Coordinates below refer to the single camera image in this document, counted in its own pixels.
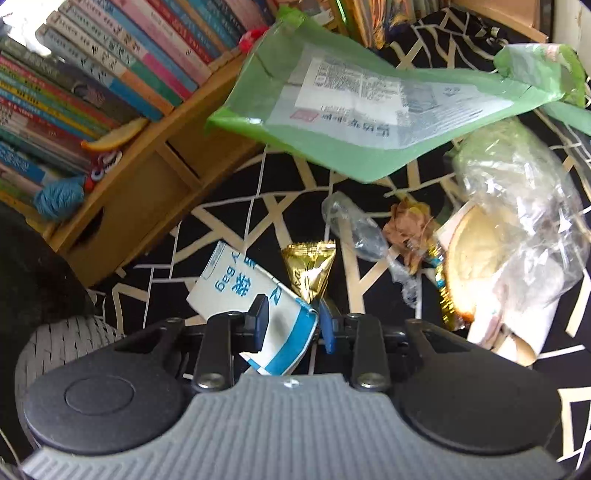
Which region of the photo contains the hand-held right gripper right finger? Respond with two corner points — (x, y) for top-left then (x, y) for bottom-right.
(318, 299), (478, 393)

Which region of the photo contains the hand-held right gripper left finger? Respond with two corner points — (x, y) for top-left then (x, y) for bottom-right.
(113, 295), (271, 393)

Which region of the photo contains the white and blue paper bag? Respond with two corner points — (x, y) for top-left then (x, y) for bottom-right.
(186, 241), (320, 376)

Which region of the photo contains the small clear plastic wrapper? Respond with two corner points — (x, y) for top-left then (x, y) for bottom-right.
(322, 191), (421, 308)

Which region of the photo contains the black trash bag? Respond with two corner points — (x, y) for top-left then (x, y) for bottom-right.
(0, 203), (100, 444)

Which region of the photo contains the large clear plastic bag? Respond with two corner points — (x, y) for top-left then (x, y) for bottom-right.
(445, 120), (585, 333)

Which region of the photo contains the row of upright books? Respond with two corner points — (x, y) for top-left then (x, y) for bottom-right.
(0, 0), (278, 217)

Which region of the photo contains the row of thin picture books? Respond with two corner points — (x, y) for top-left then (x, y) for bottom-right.
(330, 0), (453, 49)

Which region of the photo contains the gold foil wrapper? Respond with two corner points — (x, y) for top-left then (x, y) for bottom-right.
(281, 242), (338, 303)

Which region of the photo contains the black and white patterned cloth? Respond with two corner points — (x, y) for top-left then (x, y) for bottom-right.
(83, 7), (591, 472)

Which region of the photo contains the gold and blue candy wrapper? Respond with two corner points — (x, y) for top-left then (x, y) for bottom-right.
(425, 244), (476, 330)

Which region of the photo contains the brown crumpled wrapper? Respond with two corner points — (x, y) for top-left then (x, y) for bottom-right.
(382, 198), (437, 273)

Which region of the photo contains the wooden desktop bookshelf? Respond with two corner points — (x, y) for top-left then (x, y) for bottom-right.
(44, 51), (273, 289)

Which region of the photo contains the green plastic mailer bag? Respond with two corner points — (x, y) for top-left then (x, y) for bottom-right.
(206, 7), (587, 183)

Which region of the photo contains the red and white knit toy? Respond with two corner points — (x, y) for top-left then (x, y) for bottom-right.
(83, 148), (123, 191)

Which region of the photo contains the blue yarn ball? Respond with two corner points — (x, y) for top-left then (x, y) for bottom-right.
(33, 175), (86, 222)

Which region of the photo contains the green plastic strip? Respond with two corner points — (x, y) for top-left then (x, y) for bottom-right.
(538, 99), (591, 137)

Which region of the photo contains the wooden easel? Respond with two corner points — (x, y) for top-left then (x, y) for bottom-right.
(450, 0), (550, 44)

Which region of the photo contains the pink hair tie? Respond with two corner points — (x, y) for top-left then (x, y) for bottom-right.
(238, 28), (269, 54)

